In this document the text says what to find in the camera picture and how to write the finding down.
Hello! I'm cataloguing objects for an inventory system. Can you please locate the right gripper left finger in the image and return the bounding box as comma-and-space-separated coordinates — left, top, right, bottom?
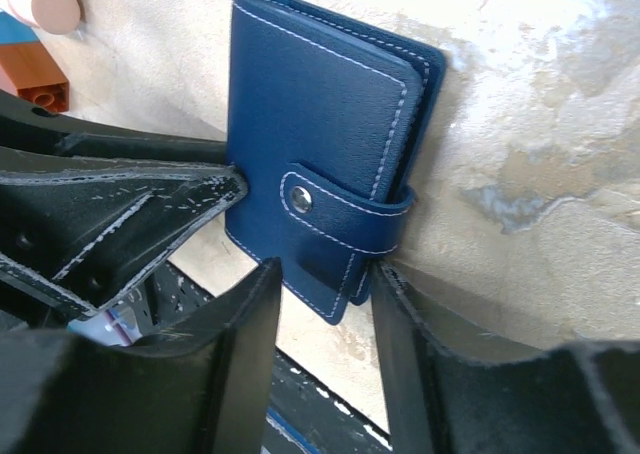
1, 258, 282, 453

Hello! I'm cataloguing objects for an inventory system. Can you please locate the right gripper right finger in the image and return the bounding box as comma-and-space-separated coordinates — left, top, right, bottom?
370, 263, 639, 453

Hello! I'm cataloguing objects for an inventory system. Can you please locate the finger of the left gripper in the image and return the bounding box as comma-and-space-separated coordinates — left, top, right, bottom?
1, 148, 248, 318
1, 92, 227, 169

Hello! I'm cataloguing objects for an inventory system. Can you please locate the navy blue card holder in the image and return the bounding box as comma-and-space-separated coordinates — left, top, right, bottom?
225, 0, 447, 325

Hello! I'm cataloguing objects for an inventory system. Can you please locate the orange blue toy block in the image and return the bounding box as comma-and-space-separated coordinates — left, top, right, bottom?
1, 12, 70, 113

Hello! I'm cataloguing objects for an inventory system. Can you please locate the pink microphone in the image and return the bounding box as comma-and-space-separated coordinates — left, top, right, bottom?
1, 0, 81, 35

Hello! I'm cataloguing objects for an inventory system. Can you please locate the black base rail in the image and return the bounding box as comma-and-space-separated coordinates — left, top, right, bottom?
143, 263, 392, 454

